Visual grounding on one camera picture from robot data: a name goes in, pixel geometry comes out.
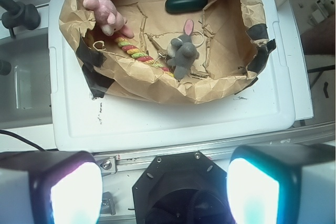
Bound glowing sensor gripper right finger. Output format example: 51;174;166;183
227;144;335;223

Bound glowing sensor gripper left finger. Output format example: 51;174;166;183
1;151;103;223

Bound white plastic tray lid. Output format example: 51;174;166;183
48;0;297;153

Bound clear plastic bin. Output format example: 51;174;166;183
1;29;52;129

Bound gray plush bunny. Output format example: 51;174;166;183
166;19;199;81

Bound rainbow striped plush snake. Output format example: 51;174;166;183
112;33;174;77

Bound black clamp knob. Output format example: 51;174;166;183
1;0;40;39

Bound crumpled brown paper bag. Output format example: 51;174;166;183
59;0;276;104

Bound pink plush bunny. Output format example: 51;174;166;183
82;0;134;38

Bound dark green oval case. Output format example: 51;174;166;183
165;0;208;14

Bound aluminum extrusion rail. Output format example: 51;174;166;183
93;121;335;176

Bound black cable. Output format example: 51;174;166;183
0;129;47;152

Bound black octagonal mount plate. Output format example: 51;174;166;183
132;151;235;223

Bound metal keys with ring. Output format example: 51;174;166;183
148;36;171;63

